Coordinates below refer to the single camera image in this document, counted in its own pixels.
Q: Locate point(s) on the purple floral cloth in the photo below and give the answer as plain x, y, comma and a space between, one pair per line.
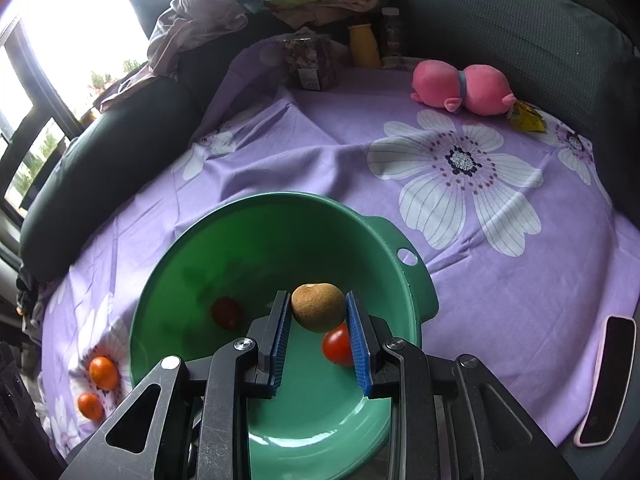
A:
350, 185

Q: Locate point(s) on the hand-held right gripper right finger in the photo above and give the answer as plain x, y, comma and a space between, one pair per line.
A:
357, 350

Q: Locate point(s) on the dark red cherry tomato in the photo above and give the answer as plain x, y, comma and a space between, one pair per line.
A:
227, 312

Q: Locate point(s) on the dark jar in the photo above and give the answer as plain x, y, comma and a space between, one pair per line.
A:
391, 32

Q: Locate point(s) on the yellow cup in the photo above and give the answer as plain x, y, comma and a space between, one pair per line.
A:
364, 47

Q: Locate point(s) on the black sofa cushion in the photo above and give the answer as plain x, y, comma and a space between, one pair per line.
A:
100, 175

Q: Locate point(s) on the pale pink garment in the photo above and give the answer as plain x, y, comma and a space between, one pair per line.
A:
200, 20

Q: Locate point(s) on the window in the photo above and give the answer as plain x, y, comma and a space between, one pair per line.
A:
65, 50

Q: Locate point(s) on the yellow packet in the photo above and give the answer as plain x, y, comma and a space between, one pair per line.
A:
525, 119

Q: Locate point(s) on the orange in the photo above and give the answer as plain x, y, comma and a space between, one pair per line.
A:
103, 372
90, 406

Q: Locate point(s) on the clear jar of dried goods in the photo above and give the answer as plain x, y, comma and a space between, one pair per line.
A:
307, 62

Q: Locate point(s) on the green plastic bowl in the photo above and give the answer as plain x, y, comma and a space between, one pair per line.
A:
210, 240

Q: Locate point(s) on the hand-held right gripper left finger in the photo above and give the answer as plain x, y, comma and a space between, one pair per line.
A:
280, 345

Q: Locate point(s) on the pink plush toy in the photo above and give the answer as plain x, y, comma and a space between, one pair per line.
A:
450, 85

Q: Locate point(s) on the tan longan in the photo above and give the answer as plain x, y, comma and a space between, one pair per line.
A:
317, 307

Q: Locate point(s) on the grey sofa backrest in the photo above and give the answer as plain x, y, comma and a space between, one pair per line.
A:
500, 25

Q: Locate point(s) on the phone in pink case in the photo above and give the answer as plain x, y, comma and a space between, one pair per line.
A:
605, 380

